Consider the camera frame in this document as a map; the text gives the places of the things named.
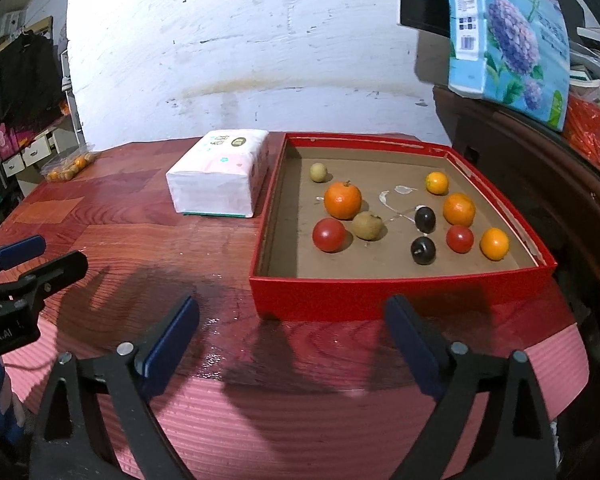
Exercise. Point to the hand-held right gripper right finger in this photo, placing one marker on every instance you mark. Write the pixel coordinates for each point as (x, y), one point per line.
(412, 347)

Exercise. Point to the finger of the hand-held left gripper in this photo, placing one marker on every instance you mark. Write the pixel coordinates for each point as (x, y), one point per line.
(22, 248)
(55, 272)

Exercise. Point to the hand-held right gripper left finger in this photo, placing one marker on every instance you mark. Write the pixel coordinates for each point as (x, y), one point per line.
(170, 345)

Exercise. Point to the red cardboard box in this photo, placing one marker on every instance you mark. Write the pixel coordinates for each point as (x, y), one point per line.
(380, 295)

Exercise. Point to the dark plum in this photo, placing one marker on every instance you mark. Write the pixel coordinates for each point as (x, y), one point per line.
(424, 219)
(423, 250)

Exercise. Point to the small red tomato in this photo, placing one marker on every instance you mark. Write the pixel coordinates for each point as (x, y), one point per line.
(460, 238)

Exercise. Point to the brown-green kiwi fruit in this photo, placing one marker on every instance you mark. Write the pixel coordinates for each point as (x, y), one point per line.
(367, 225)

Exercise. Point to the yellow-orange orange fruit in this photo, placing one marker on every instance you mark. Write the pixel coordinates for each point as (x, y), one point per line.
(437, 183)
(494, 243)

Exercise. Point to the large red tomato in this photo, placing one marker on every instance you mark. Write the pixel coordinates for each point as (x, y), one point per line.
(329, 235)

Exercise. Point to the small deep orange fruit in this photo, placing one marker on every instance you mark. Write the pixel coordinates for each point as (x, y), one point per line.
(459, 209)

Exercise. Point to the large deep orange fruit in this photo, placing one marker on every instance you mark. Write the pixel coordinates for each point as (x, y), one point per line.
(343, 201)

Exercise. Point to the small pale green fruit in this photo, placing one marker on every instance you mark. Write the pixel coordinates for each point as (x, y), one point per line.
(318, 172)

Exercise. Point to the blue trousers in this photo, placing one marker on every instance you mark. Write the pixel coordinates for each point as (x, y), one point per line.
(0, 400)

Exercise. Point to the white drawer unit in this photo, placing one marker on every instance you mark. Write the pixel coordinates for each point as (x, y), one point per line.
(30, 155)

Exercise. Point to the clear bag of kumquats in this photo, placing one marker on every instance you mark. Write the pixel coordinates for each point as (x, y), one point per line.
(67, 166)

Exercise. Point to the pink bag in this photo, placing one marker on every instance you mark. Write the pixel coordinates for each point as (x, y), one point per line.
(5, 140)

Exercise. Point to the pink ribbed mat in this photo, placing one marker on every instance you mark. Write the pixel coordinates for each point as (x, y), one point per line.
(280, 435)

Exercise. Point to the white shelf rack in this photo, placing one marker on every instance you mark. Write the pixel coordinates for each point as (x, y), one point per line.
(70, 100)

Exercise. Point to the black jacket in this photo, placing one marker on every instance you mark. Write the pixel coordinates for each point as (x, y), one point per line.
(22, 75)

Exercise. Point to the white pink tissue pack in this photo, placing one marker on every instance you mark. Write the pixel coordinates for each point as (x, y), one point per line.
(215, 175)

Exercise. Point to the red-orange plastic bag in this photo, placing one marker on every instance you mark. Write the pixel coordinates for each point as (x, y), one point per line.
(592, 130)

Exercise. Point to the stack of papers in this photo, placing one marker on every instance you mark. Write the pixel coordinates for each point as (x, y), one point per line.
(585, 80)

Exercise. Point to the blue floral paper pack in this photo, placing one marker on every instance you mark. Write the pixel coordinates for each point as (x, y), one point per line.
(510, 35)

